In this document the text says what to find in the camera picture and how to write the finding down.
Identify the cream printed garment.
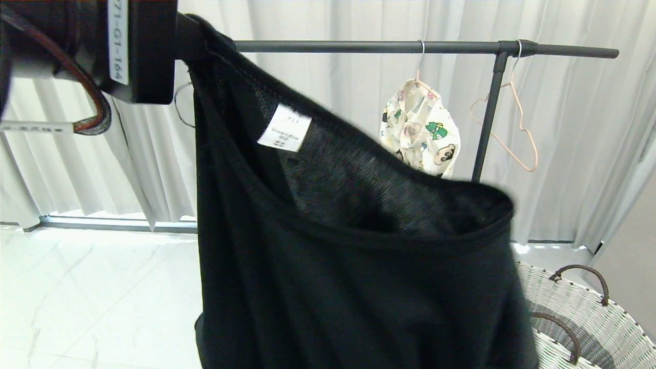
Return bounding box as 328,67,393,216
379,78,461,179

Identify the black clothes rack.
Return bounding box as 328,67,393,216
233,39,620,182

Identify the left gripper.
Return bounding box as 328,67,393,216
0,0,177,106

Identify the window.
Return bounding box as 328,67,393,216
40,210,198,234

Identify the black garment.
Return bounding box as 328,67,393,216
192,15,539,369

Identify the pink clothes hanger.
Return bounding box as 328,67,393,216
469,40,539,173
414,41,441,98

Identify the white curtain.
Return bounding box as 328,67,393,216
0,77,157,231
110,0,656,252

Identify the white laundry basket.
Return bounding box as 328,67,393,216
515,261,656,369

